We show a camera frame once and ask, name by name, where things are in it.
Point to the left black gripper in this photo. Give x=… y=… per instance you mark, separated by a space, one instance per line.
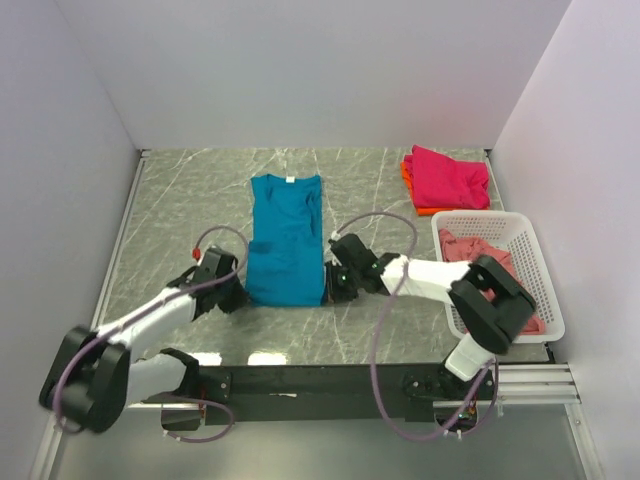
x=230 y=295

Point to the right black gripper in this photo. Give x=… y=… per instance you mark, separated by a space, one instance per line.
x=335 y=282

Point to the blue t shirt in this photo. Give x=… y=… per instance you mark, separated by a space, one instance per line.
x=286 y=254

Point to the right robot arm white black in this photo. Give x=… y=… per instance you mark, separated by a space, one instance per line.
x=493 y=305

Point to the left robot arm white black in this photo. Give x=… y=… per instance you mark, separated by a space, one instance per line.
x=97 y=373

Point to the orange folded t shirt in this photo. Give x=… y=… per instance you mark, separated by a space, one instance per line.
x=420 y=211

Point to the salmon pink t shirt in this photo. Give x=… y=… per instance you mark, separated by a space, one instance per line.
x=456 y=249

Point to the magenta folded t shirt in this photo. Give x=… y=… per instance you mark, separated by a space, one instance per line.
x=441 y=181

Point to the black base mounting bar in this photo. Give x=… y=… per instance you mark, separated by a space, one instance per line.
x=409 y=392

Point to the white plastic laundry basket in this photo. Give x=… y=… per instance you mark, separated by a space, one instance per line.
x=514 y=233

